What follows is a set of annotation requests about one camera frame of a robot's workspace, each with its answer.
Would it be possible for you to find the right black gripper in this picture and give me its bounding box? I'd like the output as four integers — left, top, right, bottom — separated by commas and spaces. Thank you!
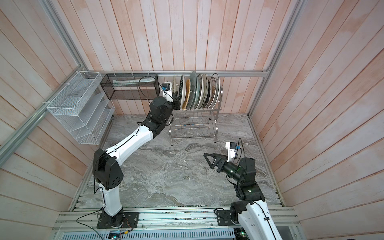
206, 153, 245, 186

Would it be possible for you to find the white plate with lettered rim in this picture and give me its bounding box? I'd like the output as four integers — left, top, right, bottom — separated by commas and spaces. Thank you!
179, 75, 186, 109

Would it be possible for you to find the orange woven plate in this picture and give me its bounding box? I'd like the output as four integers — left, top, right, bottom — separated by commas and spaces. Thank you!
182, 79, 191, 110

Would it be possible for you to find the stainless steel dish rack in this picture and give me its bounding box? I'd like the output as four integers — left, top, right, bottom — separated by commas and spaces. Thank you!
169, 88, 223, 145

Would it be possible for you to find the grey green plain plate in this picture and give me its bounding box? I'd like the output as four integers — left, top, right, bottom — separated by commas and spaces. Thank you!
186, 71, 197, 110

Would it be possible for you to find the dark blue oval plate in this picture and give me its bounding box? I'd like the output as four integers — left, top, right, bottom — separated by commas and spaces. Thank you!
204, 80, 212, 108

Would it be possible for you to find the cream floral plate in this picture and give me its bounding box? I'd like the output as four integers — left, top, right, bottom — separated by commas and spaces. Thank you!
202, 74, 209, 109

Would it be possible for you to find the white plate with black emblem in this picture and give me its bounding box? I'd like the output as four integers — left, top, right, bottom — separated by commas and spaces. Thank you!
211, 73, 222, 108

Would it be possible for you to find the yellow woven plate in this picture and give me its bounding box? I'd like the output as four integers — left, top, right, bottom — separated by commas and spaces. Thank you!
172, 77, 179, 101

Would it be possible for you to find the light green flower plate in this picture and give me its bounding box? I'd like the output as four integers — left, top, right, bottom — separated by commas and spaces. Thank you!
193, 74, 202, 109

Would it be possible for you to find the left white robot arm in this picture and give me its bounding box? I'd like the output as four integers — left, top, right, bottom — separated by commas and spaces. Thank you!
93, 97, 181, 228

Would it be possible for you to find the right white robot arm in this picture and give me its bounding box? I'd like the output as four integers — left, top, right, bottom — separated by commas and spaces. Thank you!
204, 153, 282, 240

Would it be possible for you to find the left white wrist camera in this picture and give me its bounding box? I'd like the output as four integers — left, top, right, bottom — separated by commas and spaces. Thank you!
161, 82, 174, 103

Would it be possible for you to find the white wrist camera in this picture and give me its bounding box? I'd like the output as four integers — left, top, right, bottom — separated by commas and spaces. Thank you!
161, 82, 174, 103
226, 142, 242, 164

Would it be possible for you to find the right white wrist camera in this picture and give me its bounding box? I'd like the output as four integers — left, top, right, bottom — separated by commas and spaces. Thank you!
226, 142, 242, 164

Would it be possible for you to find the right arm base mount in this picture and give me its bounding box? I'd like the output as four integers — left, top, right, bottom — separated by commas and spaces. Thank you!
214, 201, 248, 226

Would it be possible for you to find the black mesh wall basket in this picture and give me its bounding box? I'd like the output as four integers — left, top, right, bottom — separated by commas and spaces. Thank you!
101, 73, 160, 101

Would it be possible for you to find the horizontal aluminium wall rail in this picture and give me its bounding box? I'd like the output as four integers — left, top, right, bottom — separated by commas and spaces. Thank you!
95, 70, 269, 77

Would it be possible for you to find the aluminium front rail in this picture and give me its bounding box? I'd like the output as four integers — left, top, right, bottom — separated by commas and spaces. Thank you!
52, 205, 301, 233

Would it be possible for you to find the white mesh wall shelf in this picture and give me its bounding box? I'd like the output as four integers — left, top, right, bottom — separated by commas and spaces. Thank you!
47, 72, 115, 145

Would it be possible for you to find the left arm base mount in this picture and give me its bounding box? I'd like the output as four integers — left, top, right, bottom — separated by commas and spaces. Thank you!
97, 209, 140, 229

